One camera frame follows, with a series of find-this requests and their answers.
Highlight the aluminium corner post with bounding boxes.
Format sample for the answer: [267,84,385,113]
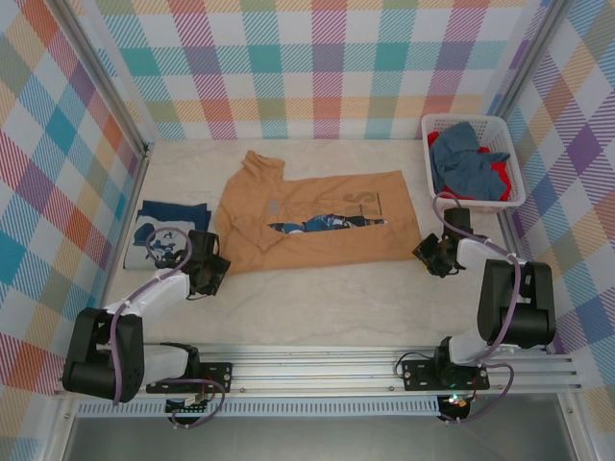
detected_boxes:
[56,0,151,156]
[492,0,576,124]

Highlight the grey metal panel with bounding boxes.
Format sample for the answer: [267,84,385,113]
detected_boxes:
[61,416,578,461]

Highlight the grey-blue crumpled t-shirt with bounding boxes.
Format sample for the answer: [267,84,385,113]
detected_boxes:
[429,121,512,201]

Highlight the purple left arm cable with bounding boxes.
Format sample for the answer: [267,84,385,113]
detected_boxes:
[109,227,226,429]

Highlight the tan printed t-shirt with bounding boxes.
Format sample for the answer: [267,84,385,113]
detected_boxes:
[213,150,422,278]

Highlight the small circuit board with led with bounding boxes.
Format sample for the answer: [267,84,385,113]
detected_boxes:
[440,393,473,420]

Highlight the white slotted cable tray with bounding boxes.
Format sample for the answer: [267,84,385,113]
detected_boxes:
[75,396,441,419]

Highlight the aluminium mounting rail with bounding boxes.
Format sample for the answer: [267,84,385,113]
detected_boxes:
[52,343,585,399]

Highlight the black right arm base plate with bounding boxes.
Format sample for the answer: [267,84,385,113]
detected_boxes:
[401,357,491,393]

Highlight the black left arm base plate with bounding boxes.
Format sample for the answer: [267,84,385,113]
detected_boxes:
[145,360,235,395]

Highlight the white plastic laundry basket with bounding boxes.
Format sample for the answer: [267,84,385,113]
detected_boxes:
[421,113,529,209]

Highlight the folded blue and white t-shirt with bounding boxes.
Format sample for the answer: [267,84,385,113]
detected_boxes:
[123,200,214,273]

